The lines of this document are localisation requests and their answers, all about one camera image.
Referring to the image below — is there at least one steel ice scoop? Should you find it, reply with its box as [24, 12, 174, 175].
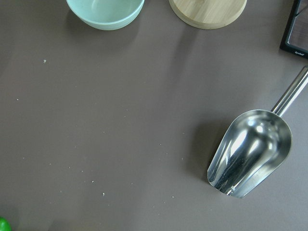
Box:
[207, 66, 308, 198]

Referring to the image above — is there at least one mint green bowl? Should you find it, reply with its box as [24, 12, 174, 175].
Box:
[67, 0, 144, 30]

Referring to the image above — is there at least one wooden glass drying stand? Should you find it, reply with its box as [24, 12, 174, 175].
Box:
[169, 0, 247, 29]

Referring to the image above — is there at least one wine glass rack tray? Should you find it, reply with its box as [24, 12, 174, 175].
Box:
[280, 0, 308, 59]

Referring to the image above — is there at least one green lime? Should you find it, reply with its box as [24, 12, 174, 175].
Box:
[0, 217, 12, 231]

